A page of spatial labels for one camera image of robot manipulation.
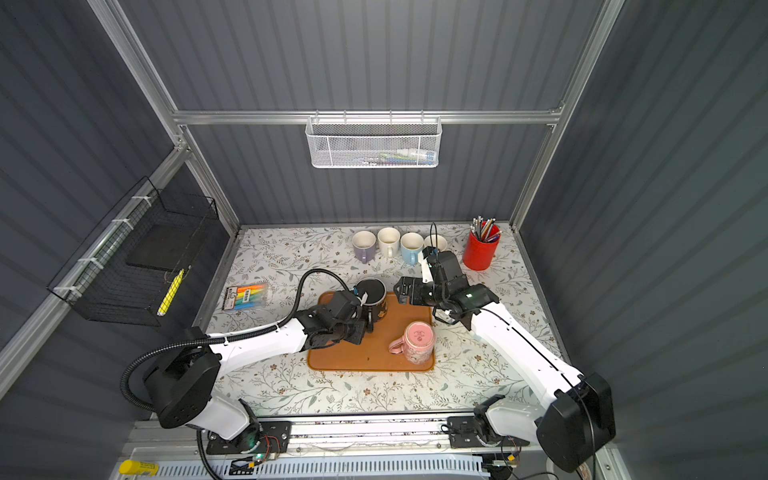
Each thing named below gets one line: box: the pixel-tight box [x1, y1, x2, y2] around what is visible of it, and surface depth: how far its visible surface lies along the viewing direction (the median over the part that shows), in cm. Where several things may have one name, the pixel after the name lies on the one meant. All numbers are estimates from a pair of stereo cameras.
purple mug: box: [352, 230, 377, 264], surface depth 108 cm
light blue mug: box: [400, 232, 425, 266], surface depth 104 cm
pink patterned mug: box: [388, 321, 435, 365], surface depth 81 cm
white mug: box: [377, 227, 401, 259], surface depth 107 cm
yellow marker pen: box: [118, 460, 160, 476], surface depth 65 cm
